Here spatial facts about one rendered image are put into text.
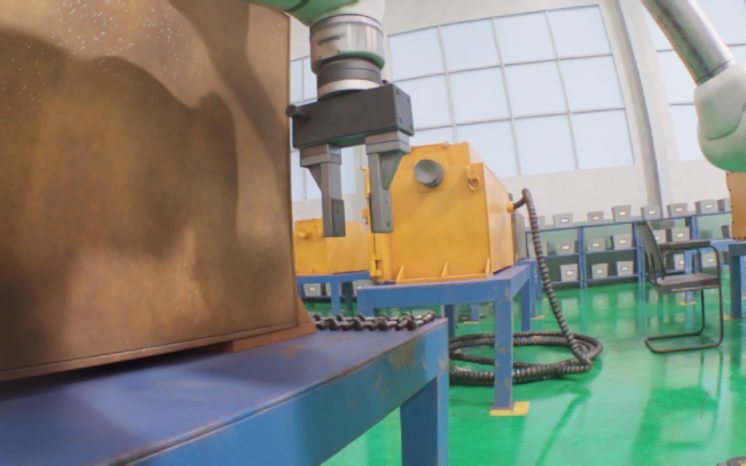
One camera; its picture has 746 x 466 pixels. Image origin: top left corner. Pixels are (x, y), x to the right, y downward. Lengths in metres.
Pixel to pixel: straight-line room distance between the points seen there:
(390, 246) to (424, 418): 1.76
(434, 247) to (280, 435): 2.13
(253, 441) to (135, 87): 0.42
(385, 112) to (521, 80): 9.28
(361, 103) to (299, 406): 0.32
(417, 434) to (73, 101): 0.82
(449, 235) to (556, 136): 7.06
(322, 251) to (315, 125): 5.69
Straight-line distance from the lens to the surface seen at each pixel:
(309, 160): 0.53
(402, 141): 0.49
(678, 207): 8.35
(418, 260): 2.53
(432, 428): 0.92
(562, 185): 9.09
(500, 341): 2.17
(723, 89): 0.95
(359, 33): 0.53
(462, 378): 2.68
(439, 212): 2.50
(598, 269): 8.10
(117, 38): 0.59
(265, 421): 0.42
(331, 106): 0.52
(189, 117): 0.63
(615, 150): 9.40
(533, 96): 9.61
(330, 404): 0.51
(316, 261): 6.24
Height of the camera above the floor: 0.76
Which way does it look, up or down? 4 degrees up
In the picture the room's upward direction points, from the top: 3 degrees counter-clockwise
